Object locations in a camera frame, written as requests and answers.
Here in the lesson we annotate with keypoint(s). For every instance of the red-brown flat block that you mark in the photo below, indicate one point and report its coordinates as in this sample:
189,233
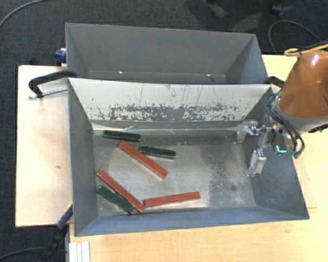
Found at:
120,190
171,199
143,159

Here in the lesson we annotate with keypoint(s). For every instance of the pale wood flat board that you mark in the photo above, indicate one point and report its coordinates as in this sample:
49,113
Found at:
42,146

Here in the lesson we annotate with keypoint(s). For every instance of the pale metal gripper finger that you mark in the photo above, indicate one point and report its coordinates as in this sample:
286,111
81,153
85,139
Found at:
257,162
247,128

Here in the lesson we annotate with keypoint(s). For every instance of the dark green flat block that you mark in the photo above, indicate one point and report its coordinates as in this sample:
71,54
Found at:
157,152
122,136
114,199

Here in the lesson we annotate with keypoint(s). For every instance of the grey metal bin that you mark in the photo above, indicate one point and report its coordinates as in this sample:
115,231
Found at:
180,173

